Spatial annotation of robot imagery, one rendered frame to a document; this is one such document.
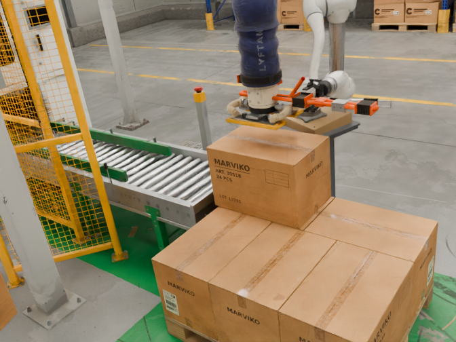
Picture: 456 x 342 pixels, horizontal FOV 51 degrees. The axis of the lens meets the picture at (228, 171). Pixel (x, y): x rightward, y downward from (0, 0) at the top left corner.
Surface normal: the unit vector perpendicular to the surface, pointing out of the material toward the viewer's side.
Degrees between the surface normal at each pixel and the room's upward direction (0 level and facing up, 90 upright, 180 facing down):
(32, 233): 90
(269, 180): 90
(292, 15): 91
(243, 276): 0
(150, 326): 0
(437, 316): 0
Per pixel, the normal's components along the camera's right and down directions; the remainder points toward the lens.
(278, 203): -0.60, 0.42
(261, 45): 0.21, 0.13
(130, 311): -0.12, -0.89
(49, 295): 0.79, 0.18
